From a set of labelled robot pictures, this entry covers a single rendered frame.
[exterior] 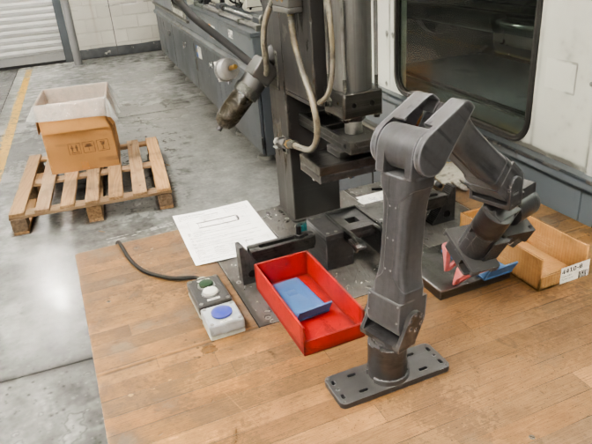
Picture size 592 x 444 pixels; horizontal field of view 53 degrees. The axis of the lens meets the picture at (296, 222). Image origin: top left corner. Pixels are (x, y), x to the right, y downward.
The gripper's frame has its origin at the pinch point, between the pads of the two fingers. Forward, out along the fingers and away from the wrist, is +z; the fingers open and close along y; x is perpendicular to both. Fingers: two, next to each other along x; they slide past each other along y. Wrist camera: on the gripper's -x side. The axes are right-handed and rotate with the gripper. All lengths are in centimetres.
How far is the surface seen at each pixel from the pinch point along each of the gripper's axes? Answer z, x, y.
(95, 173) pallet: 233, 34, 259
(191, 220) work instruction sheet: 35, 36, 51
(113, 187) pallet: 216, 27, 228
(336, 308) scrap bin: 7.0, 22.8, 2.4
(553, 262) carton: -0.4, -24.2, -2.9
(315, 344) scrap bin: 2.2, 32.1, -5.7
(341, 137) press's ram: -10.2, 13.8, 30.8
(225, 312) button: 8.2, 43.5, 7.8
